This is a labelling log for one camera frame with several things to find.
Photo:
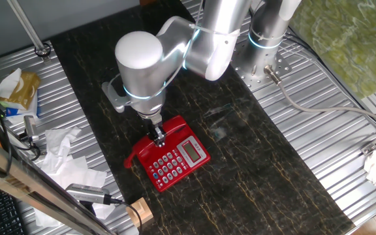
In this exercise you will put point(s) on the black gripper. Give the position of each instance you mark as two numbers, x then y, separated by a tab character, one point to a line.
152	129

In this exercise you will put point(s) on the red telephone handset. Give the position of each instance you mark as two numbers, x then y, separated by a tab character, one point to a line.
175	125

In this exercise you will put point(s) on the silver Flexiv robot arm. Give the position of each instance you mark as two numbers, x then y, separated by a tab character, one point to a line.
142	62

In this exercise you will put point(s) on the red telephone base with keypad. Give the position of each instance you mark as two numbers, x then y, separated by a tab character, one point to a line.
175	163

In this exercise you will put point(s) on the small wooden block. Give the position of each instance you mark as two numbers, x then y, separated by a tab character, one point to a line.
140	210

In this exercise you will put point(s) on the dark marble pattern mat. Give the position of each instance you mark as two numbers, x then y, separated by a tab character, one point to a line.
240	163

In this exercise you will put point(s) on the crumpled white tissue paper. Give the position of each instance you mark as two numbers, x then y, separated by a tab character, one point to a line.
67	169

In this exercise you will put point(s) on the blue and white box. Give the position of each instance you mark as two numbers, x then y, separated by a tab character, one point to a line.
21	112

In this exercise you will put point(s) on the golden tissue box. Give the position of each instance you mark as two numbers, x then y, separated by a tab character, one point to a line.
25	89

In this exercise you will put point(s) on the metal stand pole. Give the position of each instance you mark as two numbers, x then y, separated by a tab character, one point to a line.
28	29

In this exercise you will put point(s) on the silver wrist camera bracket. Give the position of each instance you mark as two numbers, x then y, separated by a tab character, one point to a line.
114	96

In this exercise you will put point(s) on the small silver camera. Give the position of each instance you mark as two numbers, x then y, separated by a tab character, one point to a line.
30	127

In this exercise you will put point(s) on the perforated metal robot base plate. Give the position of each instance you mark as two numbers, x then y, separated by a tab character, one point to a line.
273	72

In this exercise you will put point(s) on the aluminium frame bar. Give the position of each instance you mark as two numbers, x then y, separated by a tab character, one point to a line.
28	184

